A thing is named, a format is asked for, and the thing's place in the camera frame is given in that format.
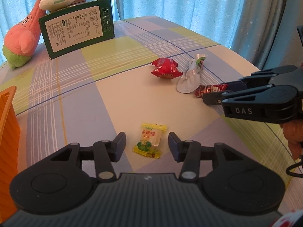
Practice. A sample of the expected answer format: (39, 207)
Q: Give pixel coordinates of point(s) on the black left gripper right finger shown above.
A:
(188, 152)

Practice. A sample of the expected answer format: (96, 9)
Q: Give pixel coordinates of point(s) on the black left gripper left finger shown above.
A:
(105, 153)

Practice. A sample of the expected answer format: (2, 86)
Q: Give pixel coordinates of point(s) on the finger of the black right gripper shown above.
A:
(214, 98)
(239, 85)

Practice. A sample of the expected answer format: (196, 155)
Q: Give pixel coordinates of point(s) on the small red foil candy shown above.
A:
(205, 89)

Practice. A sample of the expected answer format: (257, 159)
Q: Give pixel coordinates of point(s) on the right hand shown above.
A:
(293, 133)

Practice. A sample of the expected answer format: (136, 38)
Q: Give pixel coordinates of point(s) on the green dark snack wrapper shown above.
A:
(191, 79)

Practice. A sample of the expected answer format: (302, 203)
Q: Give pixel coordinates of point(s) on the yellow green candy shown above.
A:
(149, 142)

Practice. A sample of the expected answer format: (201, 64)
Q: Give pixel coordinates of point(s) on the red twisted candy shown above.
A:
(166, 68)

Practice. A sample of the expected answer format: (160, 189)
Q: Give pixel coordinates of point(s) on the checkered tablecloth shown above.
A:
(98, 91)

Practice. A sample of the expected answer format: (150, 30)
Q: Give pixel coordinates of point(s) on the blue curtain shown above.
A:
(218, 20)

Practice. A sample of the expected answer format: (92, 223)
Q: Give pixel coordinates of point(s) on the grey curtain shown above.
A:
(257, 29)

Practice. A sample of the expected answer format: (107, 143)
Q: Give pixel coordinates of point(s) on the orange plastic tray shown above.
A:
(10, 135)

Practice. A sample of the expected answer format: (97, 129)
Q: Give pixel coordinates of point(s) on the green box with label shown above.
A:
(76, 27)

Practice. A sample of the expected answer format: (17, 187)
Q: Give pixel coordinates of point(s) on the pink green star plush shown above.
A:
(22, 39)

